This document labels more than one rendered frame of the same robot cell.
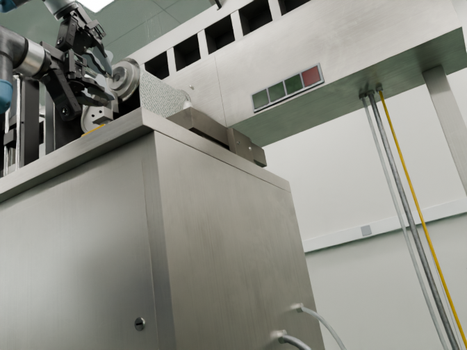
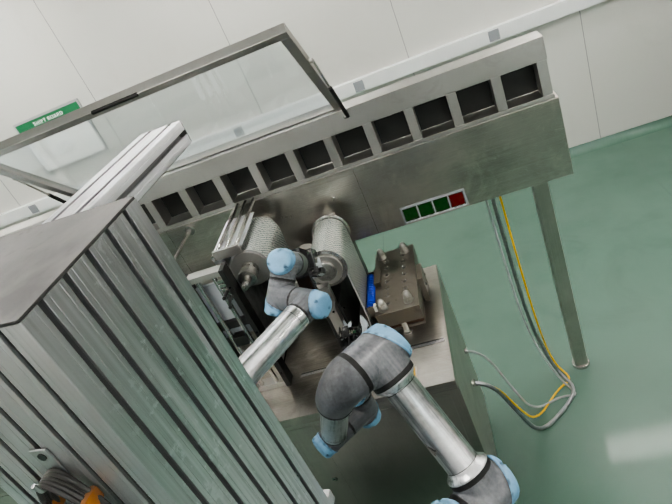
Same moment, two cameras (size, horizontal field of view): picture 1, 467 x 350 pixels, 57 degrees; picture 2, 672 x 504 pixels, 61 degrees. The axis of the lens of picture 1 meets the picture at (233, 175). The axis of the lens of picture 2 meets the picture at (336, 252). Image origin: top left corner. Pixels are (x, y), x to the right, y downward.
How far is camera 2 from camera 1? 194 cm
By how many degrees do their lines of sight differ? 51
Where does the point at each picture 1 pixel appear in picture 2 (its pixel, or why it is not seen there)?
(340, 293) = not seen: hidden behind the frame
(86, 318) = (426, 454)
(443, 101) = (541, 190)
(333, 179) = (312, 26)
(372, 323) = not seen: hidden behind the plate
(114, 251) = not seen: hidden behind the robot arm
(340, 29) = (482, 161)
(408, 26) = (537, 167)
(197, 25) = (320, 131)
